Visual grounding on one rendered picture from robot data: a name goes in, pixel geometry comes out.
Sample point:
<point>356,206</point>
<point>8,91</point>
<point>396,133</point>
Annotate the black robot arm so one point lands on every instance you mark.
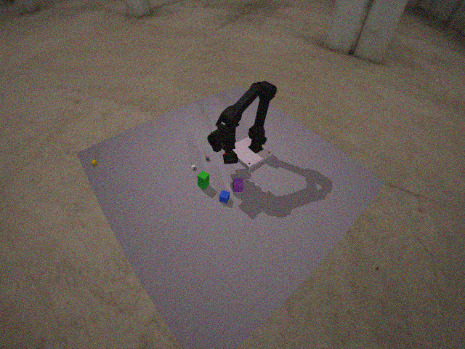
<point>232,115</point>

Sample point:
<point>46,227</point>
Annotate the blue block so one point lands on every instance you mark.
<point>224,196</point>

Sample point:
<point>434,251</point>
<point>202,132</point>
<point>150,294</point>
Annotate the purple block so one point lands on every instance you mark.
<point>237,184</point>

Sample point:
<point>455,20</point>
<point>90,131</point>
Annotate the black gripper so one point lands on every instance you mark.
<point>230,157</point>

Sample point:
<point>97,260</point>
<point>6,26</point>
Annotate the green block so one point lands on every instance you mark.
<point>203,177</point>
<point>202,185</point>

